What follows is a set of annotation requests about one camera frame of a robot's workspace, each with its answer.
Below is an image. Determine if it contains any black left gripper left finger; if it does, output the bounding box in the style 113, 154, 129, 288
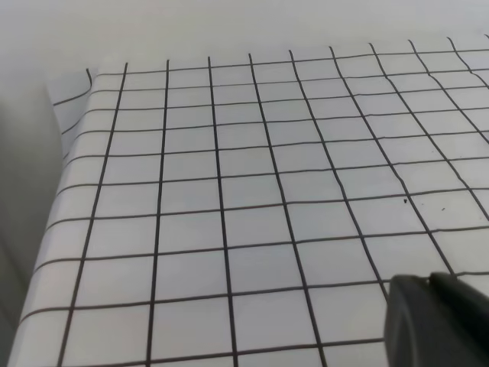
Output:
384, 275, 470, 366

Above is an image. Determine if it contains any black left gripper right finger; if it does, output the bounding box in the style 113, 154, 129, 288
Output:
429, 272, 488, 366

